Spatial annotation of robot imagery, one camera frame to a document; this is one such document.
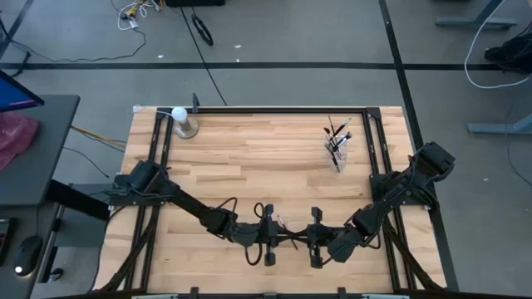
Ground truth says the black box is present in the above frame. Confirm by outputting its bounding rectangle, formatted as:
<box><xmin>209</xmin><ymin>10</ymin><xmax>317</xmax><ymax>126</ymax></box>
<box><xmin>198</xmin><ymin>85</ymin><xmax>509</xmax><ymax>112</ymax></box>
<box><xmin>165</xmin><ymin>0</ymin><xmax>226</xmax><ymax>8</ymax></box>

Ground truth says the black computer mouse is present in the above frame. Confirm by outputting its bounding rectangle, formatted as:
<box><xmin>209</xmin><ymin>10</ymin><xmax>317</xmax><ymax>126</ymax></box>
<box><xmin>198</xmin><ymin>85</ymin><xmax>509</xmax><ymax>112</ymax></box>
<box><xmin>12</xmin><ymin>234</ymin><xmax>44</xmax><ymax>278</ymax></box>

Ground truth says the clear acrylic brush holder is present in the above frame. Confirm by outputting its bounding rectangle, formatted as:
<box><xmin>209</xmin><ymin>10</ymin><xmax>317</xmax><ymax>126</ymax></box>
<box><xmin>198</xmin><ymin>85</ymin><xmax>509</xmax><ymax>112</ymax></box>
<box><xmin>323</xmin><ymin>126</ymin><xmax>340</xmax><ymax>172</ymax></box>
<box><xmin>323</xmin><ymin>139</ymin><xmax>348</xmax><ymax>174</ymax></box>

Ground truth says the black coiled cable loop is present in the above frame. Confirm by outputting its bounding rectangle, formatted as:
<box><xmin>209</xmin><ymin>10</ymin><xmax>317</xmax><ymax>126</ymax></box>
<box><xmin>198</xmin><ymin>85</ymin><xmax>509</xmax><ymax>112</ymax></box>
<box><xmin>190</xmin><ymin>13</ymin><xmax>214</xmax><ymax>47</ymax></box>

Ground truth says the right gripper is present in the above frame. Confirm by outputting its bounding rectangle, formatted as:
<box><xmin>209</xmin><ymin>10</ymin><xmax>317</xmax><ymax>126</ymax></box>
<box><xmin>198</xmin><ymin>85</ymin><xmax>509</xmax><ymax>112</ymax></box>
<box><xmin>293</xmin><ymin>206</ymin><xmax>334</xmax><ymax>269</ymax></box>

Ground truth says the white floor cable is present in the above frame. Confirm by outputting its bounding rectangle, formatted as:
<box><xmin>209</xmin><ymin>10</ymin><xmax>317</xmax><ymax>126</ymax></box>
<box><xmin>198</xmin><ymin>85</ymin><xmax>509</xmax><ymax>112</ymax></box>
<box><xmin>464</xmin><ymin>0</ymin><xmax>532</xmax><ymax>90</ymax></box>

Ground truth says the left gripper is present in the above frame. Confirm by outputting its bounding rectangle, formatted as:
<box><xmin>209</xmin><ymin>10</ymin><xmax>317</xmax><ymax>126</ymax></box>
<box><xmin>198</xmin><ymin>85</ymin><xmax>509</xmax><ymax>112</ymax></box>
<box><xmin>244</xmin><ymin>203</ymin><xmax>298</xmax><ymax>267</ymax></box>

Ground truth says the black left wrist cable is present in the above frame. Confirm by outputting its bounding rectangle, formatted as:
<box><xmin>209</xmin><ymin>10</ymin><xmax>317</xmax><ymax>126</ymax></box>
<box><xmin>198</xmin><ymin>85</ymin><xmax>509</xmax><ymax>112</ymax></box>
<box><xmin>215</xmin><ymin>196</ymin><xmax>267</xmax><ymax>267</ymax></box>

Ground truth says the white lamp cable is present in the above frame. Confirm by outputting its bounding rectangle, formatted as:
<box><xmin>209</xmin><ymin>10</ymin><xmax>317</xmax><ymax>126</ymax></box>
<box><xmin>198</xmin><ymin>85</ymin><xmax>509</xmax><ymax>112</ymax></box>
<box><xmin>132</xmin><ymin>105</ymin><xmax>175</xmax><ymax>119</ymax></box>

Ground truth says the computer monitor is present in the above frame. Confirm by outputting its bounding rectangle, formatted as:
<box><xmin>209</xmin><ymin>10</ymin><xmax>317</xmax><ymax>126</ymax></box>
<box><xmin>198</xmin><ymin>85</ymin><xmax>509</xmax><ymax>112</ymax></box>
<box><xmin>0</xmin><ymin>69</ymin><xmax>46</xmax><ymax>114</ymax></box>

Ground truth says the white cable bundle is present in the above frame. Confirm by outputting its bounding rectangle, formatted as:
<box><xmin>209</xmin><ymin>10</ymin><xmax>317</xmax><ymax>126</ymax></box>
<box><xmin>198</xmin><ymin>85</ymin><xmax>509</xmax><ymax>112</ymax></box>
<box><xmin>110</xmin><ymin>0</ymin><xmax>163</xmax><ymax>32</ymax></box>

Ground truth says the pink cloth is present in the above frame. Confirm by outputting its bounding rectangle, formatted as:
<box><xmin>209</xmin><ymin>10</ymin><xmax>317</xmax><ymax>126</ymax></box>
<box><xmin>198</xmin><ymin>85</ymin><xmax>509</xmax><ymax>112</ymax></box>
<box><xmin>0</xmin><ymin>110</ymin><xmax>42</xmax><ymax>172</ymax></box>

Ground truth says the white bulb lamp, brass base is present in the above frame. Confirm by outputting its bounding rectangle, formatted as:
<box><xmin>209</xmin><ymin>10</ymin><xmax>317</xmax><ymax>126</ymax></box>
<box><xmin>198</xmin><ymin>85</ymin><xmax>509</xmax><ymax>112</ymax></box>
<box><xmin>170</xmin><ymin>106</ymin><xmax>200</xmax><ymax>140</ymax></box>

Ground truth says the long black floor cable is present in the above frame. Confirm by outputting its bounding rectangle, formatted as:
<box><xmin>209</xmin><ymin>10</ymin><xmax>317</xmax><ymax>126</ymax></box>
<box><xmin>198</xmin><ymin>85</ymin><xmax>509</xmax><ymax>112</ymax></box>
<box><xmin>178</xmin><ymin>6</ymin><xmax>229</xmax><ymax>107</ymax></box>

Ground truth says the yellow cable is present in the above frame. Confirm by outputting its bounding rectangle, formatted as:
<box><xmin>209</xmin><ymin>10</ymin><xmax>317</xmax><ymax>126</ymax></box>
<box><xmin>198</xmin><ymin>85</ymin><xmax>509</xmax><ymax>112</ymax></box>
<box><xmin>70</xmin><ymin>125</ymin><xmax>127</xmax><ymax>150</ymax></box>

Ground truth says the thin black makeup brush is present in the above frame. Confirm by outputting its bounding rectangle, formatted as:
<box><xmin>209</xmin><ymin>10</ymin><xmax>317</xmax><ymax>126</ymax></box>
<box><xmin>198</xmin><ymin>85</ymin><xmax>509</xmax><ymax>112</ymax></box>
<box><xmin>333</xmin><ymin>131</ymin><xmax>353</xmax><ymax>154</ymax></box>
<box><xmin>276</xmin><ymin>214</ymin><xmax>299</xmax><ymax>251</ymax></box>
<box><xmin>330</xmin><ymin>140</ymin><xmax>342</xmax><ymax>174</ymax></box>
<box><xmin>332</xmin><ymin>117</ymin><xmax>352</xmax><ymax>142</ymax></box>
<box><xmin>327</xmin><ymin>115</ymin><xmax>338</xmax><ymax>150</ymax></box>

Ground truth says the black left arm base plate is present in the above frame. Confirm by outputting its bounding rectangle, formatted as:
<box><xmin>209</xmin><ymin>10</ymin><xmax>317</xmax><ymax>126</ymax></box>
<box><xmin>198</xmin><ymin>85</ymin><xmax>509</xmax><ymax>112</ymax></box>
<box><xmin>108</xmin><ymin>174</ymin><xmax>170</xmax><ymax>208</ymax></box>

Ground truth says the blue-grey desk foot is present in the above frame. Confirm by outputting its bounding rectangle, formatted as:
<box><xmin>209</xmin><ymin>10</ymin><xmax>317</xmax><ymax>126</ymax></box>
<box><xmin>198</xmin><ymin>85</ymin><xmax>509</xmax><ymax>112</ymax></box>
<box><xmin>435</xmin><ymin>0</ymin><xmax>519</xmax><ymax>31</ymax></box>
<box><xmin>467</xmin><ymin>114</ymin><xmax>532</xmax><ymax>135</ymax></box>

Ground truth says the black office desk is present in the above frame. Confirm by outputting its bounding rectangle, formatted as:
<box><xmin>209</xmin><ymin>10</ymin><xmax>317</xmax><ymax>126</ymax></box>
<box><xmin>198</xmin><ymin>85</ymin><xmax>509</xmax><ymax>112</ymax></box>
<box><xmin>0</xmin><ymin>94</ymin><xmax>111</xmax><ymax>299</ymax></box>

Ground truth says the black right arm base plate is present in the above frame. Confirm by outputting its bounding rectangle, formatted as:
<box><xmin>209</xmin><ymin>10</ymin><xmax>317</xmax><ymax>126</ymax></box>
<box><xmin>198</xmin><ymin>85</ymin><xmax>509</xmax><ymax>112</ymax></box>
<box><xmin>368</xmin><ymin>173</ymin><xmax>431</xmax><ymax>208</ymax></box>

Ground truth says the thin black floor cable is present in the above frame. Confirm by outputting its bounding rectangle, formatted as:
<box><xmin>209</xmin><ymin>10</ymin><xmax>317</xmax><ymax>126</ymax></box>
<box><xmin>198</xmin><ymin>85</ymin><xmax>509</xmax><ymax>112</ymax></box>
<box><xmin>0</xmin><ymin>24</ymin><xmax>147</xmax><ymax>63</ymax></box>

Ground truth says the thin black desk cable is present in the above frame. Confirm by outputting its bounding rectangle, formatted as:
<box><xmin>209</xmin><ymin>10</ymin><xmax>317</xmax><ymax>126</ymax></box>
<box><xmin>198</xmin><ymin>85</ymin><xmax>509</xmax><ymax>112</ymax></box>
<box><xmin>62</xmin><ymin>147</ymin><xmax>110</xmax><ymax>179</ymax></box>

